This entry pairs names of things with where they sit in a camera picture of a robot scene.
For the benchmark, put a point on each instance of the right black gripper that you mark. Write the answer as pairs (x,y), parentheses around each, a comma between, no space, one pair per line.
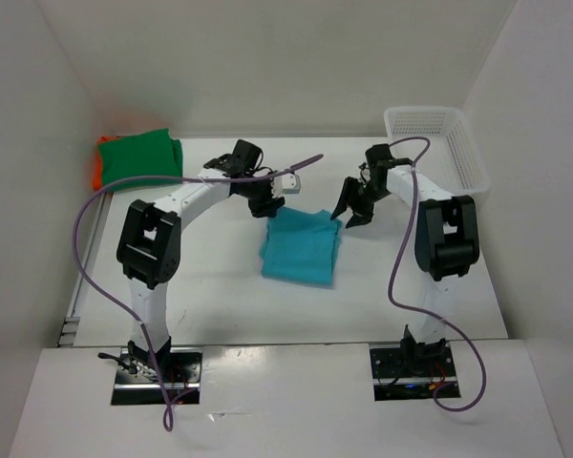
(350,186)

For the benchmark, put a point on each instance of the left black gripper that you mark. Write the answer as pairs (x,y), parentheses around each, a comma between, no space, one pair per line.
(261,209)

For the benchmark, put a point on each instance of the light blue t-shirt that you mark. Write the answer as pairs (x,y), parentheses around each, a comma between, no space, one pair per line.
(301,247)

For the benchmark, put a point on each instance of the green t-shirt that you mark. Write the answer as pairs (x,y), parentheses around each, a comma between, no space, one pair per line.
(154,153)

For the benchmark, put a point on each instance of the orange t-shirt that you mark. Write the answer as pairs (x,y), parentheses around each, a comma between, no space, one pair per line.
(98,164)

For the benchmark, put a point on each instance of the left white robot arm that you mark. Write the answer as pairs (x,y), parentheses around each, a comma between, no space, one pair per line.
(149,247)

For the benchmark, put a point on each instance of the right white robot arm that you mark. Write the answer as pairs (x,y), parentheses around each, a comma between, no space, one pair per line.
(442,227)

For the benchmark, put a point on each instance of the white plastic basket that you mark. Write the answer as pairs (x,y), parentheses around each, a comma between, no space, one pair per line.
(453,161)

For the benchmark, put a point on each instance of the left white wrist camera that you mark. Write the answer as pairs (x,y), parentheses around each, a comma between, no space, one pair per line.
(288,184)

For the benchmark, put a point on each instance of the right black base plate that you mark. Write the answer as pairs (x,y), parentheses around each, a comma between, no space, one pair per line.
(395,379)

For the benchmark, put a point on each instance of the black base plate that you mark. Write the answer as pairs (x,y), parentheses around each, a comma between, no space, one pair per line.
(136,385)
(395,379)

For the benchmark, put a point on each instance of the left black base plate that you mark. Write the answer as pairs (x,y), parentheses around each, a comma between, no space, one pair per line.
(136,385)

